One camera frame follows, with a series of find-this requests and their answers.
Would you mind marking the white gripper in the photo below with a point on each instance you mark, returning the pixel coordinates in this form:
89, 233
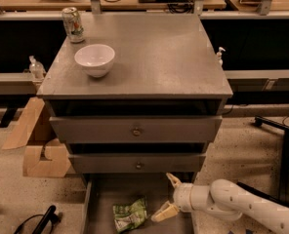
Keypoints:
183, 197

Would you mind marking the green jalapeno chip bag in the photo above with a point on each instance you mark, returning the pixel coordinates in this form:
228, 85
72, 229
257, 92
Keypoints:
129, 217

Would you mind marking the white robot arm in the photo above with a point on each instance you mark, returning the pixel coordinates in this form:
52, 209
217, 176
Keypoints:
225, 200

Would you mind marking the middle grey drawer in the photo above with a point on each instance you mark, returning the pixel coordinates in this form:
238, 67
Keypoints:
136, 163

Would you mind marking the top grey drawer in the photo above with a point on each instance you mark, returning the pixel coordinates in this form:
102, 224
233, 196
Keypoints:
136, 130

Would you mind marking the open bottom grey drawer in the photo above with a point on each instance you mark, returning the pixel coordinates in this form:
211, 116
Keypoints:
106, 190

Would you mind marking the grey drawer cabinet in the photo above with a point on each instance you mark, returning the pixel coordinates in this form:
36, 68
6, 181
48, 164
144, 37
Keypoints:
164, 66

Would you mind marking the cardboard box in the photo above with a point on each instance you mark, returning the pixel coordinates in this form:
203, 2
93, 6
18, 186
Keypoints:
44, 155

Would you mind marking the white pump dispenser bottle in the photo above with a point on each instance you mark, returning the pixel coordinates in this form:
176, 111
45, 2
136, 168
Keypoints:
219, 54

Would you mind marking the white ceramic bowl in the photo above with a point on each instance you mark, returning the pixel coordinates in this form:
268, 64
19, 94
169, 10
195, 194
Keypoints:
96, 60

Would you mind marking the clear sanitizer bottle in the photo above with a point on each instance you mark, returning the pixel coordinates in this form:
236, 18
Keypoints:
36, 68

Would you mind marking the silver soda can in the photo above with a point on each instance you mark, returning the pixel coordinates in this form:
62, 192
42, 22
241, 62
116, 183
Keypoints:
72, 24

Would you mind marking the wooden workbench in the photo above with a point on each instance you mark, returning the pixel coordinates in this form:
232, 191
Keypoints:
83, 5

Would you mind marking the black stand with cable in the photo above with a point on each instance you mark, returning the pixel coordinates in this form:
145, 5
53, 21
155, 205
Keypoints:
49, 218

